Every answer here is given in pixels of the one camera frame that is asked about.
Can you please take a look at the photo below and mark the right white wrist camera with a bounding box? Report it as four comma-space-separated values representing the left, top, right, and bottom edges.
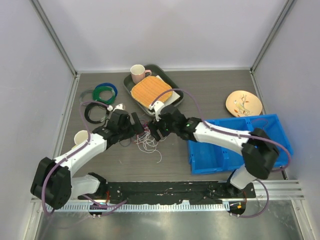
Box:
148, 100, 165, 122

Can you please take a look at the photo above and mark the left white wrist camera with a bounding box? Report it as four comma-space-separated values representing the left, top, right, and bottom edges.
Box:
107, 103, 128, 116

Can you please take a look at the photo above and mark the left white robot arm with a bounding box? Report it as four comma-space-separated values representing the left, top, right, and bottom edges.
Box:
30, 109, 144, 210

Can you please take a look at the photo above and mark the blue plastic bin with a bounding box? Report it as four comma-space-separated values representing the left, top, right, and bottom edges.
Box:
187, 114, 294, 175

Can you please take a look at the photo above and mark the white thin cable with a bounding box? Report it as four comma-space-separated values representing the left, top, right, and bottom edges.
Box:
134, 132, 163, 165

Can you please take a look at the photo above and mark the beige painted plate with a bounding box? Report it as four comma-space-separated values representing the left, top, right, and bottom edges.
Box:
225, 90, 263, 117

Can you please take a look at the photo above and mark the grey coiled cable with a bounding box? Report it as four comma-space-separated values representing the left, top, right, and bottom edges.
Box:
79, 89, 95, 106

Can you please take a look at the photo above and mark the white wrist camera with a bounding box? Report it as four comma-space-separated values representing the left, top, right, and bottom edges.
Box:
107, 103, 128, 116
148, 100, 165, 122

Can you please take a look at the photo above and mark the blue coiled cable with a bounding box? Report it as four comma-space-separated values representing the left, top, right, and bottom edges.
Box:
94, 81, 118, 101

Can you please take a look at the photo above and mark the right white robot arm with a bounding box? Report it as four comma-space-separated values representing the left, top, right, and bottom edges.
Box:
148, 101, 280, 198

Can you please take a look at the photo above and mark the orange woven mat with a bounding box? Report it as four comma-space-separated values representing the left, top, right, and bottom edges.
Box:
131, 76, 172, 108

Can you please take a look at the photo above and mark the grey slotted cable duct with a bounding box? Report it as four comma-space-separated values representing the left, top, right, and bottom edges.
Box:
55, 201, 230, 212

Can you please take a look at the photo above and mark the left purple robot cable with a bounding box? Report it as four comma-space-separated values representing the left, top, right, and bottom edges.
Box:
41, 101, 113, 216

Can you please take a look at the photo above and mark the pink ceramic mug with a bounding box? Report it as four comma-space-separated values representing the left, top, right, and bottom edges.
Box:
130, 64, 152, 84

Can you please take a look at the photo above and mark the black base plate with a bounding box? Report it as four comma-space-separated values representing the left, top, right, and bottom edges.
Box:
87, 181, 256, 205

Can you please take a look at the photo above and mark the yellow-green paper cup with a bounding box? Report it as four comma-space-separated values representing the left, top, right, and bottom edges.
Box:
73, 130, 89, 148

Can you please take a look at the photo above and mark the black coiled cable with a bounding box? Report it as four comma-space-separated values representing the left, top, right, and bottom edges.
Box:
84, 103, 111, 125

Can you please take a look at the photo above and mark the dark grey tray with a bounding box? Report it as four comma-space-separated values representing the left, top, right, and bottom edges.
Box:
123, 64, 184, 117

